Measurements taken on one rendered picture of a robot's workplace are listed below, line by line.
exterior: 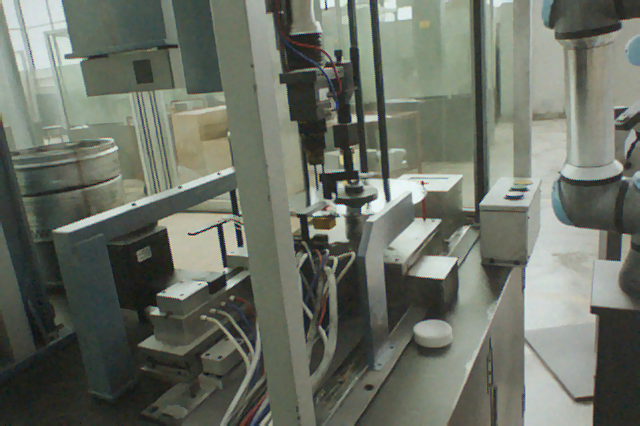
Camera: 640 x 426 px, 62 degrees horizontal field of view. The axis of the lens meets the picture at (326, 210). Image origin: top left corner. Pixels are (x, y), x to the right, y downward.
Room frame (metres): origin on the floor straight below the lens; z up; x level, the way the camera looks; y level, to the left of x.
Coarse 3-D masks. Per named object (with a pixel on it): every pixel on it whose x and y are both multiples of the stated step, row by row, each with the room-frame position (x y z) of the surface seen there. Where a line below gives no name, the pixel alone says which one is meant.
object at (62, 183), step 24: (48, 144) 1.53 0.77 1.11; (72, 144) 1.55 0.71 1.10; (96, 144) 1.54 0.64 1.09; (24, 168) 1.25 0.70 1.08; (48, 168) 1.26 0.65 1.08; (72, 168) 1.29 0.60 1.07; (96, 168) 1.33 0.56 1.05; (24, 192) 1.26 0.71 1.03; (48, 192) 1.26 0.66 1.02; (72, 192) 1.28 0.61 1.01; (96, 192) 1.32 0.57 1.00; (120, 192) 1.40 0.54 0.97; (48, 216) 1.26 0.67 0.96; (72, 216) 1.27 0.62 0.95; (48, 240) 1.26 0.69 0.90; (48, 264) 1.30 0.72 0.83
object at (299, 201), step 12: (360, 180) 1.35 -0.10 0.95; (372, 180) 1.33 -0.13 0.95; (384, 180) 1.32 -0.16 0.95; (396, 180) 1.30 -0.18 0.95; (300, 192) 1.28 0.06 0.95; (312, 192) 1.27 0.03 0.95; (384, 192) 1.19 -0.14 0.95; (396, 192) 1.18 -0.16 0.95; (420, 192) 1.16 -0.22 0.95; (300, 204) 1.16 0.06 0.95; (336, 204) 1.13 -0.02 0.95; (348, 204) 1.12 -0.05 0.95; (360, 204) 1.11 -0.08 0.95; (372, 204) 1.10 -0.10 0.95; (384, 204) 1.09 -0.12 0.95; (312, 216) 1.06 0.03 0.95; (324, 216) 1.05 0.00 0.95; (336, 216) 1.04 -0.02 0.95; (348, 216) 1.03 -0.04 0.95
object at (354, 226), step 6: (360, 216) 1.16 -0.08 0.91; (366, 216) 1.17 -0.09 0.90; (348, 222) 1.17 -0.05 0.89; (354, 222) 1.16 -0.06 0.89; (360, 222) 1.16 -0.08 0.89; (348, 228) 1.17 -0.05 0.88; (354, 228) 1.16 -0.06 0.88; (360, 228) 1.16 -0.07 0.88; (348, 234) 1.17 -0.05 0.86; (354, 234) 1.17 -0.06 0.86; (360, 234) 1.16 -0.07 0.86
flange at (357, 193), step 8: (360, 184) 1.19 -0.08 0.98; (344, 192) 1.19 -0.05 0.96; (352, 192) 1.17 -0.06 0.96; (360, 192) 1.17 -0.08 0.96; (368, 192) 1.17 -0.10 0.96; (376, 192) 1.17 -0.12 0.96; (336, 200) 1.16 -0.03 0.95; (344, 200) 1.14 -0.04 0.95; (352, 200) 1.14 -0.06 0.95; (360, 200) 1.14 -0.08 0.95
